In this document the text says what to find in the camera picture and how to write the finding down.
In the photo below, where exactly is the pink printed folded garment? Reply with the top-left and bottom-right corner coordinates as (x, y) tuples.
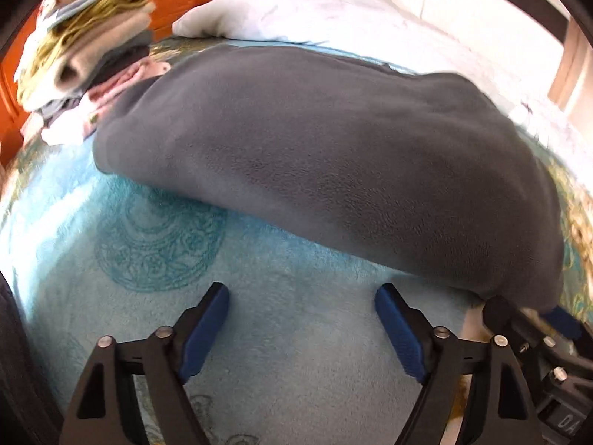
(21, 58), (172, 146)

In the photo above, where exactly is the teal patterned blanket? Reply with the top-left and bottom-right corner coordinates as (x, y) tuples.
(0, 37), (593, 445)

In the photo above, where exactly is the stack of folded clothes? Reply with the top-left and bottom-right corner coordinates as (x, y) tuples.
(19, 0), (156, 98)

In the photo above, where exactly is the dark grey folded garment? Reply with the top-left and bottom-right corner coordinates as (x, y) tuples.
(37, 30), (153, 119)

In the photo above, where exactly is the white bed sheet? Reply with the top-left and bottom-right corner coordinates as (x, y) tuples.
(296, 0), (593, 168)

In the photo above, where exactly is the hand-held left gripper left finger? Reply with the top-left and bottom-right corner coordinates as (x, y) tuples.
(59, 282), (231, 445)

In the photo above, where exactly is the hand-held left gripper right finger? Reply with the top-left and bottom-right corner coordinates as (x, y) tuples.
(375, 283), (544, 445)

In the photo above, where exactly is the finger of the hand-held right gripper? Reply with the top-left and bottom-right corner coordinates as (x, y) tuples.
(482, 295), (548, 359)
(541, 306), (593, 362)

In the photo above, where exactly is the beige folded garment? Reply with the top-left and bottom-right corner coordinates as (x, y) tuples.
(21, 9), (156, 112)

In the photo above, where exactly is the white floral pillow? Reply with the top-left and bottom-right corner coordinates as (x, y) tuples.
(171, 0), (353, 43)

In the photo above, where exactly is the grey fleece garment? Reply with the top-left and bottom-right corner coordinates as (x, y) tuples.
(92, 45), (567, 315)

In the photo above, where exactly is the light wooden furniture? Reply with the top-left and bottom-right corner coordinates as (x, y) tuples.
(547, 16), (593, 123)

